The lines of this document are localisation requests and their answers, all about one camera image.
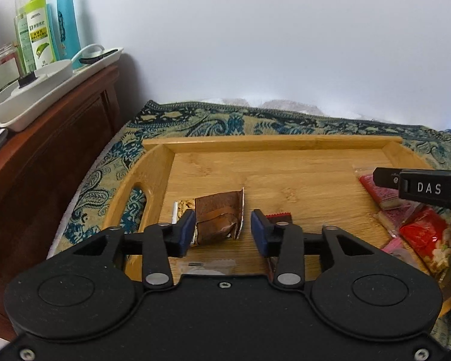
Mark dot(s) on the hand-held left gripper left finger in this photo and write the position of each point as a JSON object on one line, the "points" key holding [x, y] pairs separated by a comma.
{"points": [[186, 233]]}

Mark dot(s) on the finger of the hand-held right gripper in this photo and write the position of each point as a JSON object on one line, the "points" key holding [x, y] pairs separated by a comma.
{"points": [[385, 177]]}

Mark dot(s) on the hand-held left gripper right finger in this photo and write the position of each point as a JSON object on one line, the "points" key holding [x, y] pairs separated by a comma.
{"points": [[259, 233]]}

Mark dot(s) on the red biscuit packet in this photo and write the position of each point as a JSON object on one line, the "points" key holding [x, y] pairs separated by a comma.
{"points": [[379, 195]]}

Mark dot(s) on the red black snack packet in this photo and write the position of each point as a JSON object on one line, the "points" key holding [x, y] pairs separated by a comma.
{"points": [[280, 216]]}

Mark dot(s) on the brown snack packet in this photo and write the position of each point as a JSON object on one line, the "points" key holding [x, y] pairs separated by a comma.
{"points": [[218, 214]]}

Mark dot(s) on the wooden tray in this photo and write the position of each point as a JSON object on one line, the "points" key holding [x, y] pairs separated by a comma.
{"points": [[285, 180]]}

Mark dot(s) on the pink clear snack packet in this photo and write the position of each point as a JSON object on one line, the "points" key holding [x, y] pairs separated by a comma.
{"points": [[392, 220], [396, 250]]}

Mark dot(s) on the red printed snack packet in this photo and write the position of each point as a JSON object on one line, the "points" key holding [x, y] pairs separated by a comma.
{"points": [[424, 233]]}

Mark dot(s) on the green patterned blanket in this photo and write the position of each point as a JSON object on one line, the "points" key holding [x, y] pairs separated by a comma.
{"points": [[195, 120]]}

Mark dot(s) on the white bedsheet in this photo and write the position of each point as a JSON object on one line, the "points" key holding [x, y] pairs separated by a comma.
{"points": [[270, 105]]}

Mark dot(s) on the dark wooden cabinet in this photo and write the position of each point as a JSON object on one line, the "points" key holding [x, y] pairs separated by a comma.
{"points": [[41, 180]]}

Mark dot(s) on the white plastic tray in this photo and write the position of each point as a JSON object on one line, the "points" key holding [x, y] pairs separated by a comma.
{"points": [[41, 99]]}

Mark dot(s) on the black cap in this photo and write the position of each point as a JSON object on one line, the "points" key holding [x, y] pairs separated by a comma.
{"points": [[27, 80]]}

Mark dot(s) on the teal spray bottle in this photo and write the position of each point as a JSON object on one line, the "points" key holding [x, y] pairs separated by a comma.
{"points": [[68, 26]]}

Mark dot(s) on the glass jar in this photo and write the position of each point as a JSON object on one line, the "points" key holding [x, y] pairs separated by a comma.
{"points": [[3, 69]]}

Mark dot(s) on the green white bottle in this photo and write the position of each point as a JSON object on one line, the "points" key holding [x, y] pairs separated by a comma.
{"points": [[39, 34]]}

